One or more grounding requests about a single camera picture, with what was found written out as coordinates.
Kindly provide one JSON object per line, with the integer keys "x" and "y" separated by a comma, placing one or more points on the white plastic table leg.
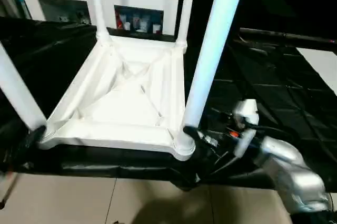
{"x": 15, "y": 90}
{"x": 210, "y": 50}
{"x": 98, "y": 5}
{"x": 187, "y": 5}

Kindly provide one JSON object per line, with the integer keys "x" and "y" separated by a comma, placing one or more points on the white plastic table top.
{"x": 131, "y": 108}

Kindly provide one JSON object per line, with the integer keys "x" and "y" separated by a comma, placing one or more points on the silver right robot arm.
{"x": 289, "y": 161}

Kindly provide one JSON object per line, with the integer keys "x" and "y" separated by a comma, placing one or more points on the black metal table leg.
{"x": 8, "y": 189}

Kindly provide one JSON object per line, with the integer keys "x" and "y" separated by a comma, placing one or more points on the black plastic mat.
{"x": 263, "y": 76}

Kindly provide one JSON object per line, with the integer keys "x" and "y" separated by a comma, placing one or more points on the black flat screen television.
{"x": 289, "y": 36}

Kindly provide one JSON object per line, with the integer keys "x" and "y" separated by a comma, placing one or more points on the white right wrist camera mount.
{"x": 247, "y": 111}

